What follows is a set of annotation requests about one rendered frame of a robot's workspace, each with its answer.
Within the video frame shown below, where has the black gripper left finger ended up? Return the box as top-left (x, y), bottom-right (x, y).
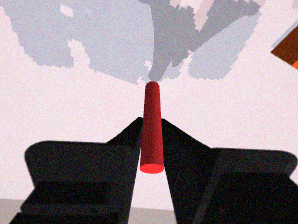
top-left (23, 117), bottom-right (143, 224)

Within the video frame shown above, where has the red peg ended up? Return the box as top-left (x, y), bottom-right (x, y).
top-left (140, 81), bottom-right (164, 174)

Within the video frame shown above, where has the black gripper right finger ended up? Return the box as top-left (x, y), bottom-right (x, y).
top-left (161, 118), bottom-right (298, 224)

